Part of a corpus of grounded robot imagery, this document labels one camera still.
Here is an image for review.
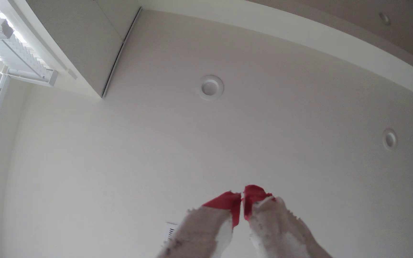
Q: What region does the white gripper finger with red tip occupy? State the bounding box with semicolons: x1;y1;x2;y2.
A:
156;191;242;258
244;185;333;258

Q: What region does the white air vent grille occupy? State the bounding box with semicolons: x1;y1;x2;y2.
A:
164;222;178;245

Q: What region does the round recessed ceiling light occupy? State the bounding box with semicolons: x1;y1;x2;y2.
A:
197;75;225;101
382;128;398;151

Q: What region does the white raised window blind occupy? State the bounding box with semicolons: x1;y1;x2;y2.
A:
0;0;59;87

